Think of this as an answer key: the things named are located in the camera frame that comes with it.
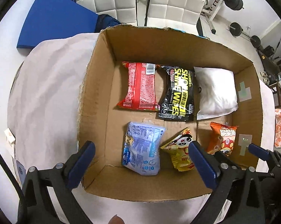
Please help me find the cardboard box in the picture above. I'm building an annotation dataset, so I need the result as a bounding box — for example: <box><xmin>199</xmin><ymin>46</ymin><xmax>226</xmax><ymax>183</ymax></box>
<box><xmin>76</xmin><ymin>24</ymin><xmax>264</xmax><ymax>202</ymax></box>

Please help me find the barbell with black plates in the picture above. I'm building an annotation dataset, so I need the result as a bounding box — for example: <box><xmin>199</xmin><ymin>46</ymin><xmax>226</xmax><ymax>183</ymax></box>
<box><xmin>224</xmin><ymin>0</ymin><xmax>245</xmax><ymax>11</ymax></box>

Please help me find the red snack packet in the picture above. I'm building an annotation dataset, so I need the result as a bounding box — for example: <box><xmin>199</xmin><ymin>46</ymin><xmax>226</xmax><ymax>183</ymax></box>
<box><xmin>116</xmin><ymin>61</ymin><xmax>160</xmax><ymax>111</ymax></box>

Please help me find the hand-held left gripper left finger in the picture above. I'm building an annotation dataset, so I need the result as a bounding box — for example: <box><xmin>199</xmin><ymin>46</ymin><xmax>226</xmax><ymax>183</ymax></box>
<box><xmin>17</xmin><ymin>141</ymin><xmax>96</xmax><ymax>224</ymax></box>

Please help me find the yellow panda snack packet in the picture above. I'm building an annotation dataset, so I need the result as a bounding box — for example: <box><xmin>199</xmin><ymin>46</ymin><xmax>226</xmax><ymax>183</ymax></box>
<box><xmin>160</xmin><ymin>127</ymin><xmax>199</xmax><ymax>172</ymax></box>

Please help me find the orange snack packet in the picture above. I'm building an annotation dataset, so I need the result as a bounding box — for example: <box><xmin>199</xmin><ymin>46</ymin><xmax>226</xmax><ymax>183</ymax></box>
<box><xmin>206</xmin><ymin>122</ymin><xmax>239</xmax><ymax>157</ymax></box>

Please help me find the black exercise machine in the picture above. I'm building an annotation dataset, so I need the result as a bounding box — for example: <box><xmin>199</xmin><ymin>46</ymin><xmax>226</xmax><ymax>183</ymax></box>
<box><xmin>257</xmin><ymin>44</ymin><xmax>281</xmax><ymax>84</ymax></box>

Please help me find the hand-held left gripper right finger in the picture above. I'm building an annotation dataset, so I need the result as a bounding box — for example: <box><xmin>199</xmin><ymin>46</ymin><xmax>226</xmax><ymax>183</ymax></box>
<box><xmin>188</xmin><ymin>141</ymin><xmax>265</xmax><ymax>224</ymax></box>

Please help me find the blue foam mat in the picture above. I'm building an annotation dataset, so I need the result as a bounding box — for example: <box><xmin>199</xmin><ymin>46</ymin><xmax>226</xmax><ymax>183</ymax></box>
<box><xmin>17</xmin><ymin>0</ymin><xmax>99</xmax><ymax>50</ymax></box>

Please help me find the black wipes packet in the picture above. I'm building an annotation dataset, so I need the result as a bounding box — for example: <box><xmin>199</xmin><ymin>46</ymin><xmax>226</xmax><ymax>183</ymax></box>
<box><xmin>158</xmin><ymin>65</ymin><xmax>195</xmax><ymax>122</ymax></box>

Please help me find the light blue tissue packet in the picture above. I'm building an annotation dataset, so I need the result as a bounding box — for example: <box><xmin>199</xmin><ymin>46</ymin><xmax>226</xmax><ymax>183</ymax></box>
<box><xmin>122</xmin><ymin>121</ymin><xmax>166</xmax><ymax>176</ymax></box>

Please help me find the blue smartphone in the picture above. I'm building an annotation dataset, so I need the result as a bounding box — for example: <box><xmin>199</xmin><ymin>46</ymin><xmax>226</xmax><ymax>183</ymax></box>
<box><xmin>15</xmin><ymin>161</ymin><xmax>27</xmax><ymax>187</ymax></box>

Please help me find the small white card box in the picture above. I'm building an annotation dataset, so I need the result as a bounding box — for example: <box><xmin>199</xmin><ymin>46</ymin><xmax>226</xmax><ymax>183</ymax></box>
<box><xmin>4</xmin><ymin>128</ymin><xmax>15</xmax><ymax>143</ymax></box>

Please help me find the white weight bench rack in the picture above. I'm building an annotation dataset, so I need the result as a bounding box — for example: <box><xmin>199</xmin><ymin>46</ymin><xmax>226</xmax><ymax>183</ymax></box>
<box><xmin>200</xmin><ymin>0</ymin><xmax>236</xmax><ymax>34</ymax></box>

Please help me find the black bench pad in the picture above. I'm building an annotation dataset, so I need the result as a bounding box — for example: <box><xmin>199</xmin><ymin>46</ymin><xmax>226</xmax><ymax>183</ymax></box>
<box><xmin>196</xmin><ymin>19</ymin><xmax>205</xmax><ymax>38</ymax></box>

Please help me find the dark blue cloth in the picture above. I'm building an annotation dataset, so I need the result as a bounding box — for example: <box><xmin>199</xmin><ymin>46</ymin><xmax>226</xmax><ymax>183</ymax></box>
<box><xmin>95</xmin><ymin>14</ymin><xmax>121</xmax><ymax>32</ymax></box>

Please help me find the small barbell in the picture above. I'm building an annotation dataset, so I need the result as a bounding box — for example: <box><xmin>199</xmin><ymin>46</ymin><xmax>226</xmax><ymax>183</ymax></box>
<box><xmin>230</xmin><ymin>22</ymin><xmax>262</xmax><ymax>48</ymax></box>

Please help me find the white soft packet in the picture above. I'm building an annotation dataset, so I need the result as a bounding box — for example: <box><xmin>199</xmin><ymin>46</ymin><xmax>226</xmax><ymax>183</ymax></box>
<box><xmin>194</xmin><ymin>66</ymin><xmax>239</xmax><ymax>120</ymax></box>

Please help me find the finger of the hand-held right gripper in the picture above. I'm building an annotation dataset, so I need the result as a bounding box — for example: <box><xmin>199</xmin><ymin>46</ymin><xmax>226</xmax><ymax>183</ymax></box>
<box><xmin>213</xmin><ymin>151</ymin><xmax>247</xmax><ymax>171</ymax></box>
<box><xmin>248</xmin><ymin>144</ymin><xmax>281</xmax><ymax>168</ymax></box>

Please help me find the grey tablecloth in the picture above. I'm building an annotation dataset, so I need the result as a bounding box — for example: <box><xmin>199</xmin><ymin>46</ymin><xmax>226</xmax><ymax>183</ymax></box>
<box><xmin>7</xmin><ymin>33</ymin><xmax>277</xmax><ymax>224</ymax></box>

